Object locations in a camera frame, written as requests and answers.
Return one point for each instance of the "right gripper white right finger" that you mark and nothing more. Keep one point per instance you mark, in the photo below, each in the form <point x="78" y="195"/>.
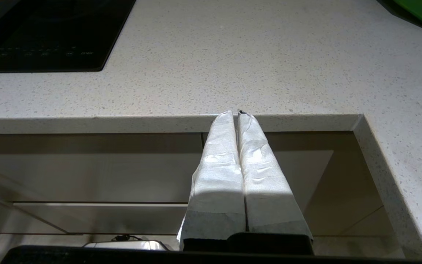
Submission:
<point x="266" y="190"/>

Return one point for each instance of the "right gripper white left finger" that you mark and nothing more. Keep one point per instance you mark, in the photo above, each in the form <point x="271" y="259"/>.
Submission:
<point x="218" y="183"/>

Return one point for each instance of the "silver metal electronics box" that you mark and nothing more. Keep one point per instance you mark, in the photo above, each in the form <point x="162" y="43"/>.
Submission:
<point x="141" y="245"/>

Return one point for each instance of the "beige base cabinet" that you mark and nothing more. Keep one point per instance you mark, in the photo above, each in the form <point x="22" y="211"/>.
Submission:
<point x="86" y="168"/>

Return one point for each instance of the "black induction cooktop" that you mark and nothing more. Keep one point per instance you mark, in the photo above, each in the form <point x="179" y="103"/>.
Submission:
<point x="50" y="33"/>

